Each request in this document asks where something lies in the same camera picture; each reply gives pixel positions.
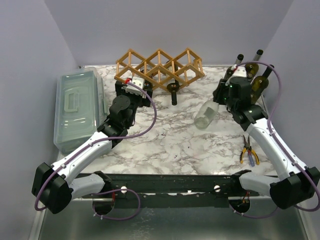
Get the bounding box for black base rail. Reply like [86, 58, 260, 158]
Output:
[81, 171, 261, 209]

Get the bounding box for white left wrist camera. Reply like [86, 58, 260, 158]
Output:
[125, 76, 145, 96]

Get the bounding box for translucent plastic storage box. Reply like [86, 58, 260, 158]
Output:
[53, 67, 109, 155]

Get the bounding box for green bottle silver neck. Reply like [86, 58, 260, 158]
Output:
[223, 54, 244, 81]

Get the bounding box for clear round glass bottle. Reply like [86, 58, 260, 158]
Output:
[194, 99, 219, 130]

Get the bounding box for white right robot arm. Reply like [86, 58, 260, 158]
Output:
[213, 76, 320, 210]

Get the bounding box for green bottle in rack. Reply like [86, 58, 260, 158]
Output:
[166, 63, 180, 106]

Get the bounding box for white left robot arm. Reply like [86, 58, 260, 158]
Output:
[31, 77, 155, 214]

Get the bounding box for yellow handled pliers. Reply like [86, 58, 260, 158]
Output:
[239, 135, 260, 167]

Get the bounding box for tall green bottle rear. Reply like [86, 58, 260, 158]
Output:
[245, 49, 264, 81]

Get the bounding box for wooden lattice wine rack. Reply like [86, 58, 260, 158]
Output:
[114, 48, 205, 92]

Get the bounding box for green bottle front right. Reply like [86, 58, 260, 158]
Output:
[250, 67, 272, 105]

